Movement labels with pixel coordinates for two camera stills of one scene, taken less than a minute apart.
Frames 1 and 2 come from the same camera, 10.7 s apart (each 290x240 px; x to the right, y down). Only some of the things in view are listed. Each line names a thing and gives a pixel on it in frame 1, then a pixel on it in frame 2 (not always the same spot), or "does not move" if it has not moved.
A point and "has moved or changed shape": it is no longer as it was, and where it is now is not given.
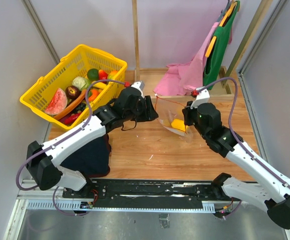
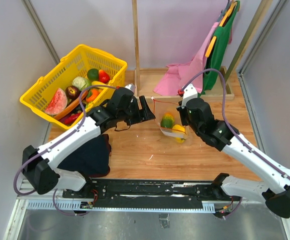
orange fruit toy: (113, 72) to (167, 120)
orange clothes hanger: (214, 38) does not move
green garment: (215, 59) does not move
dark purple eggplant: (72, 92) does not move
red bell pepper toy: (102, 75) does not move
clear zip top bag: (170, 113) has moved or changed shape
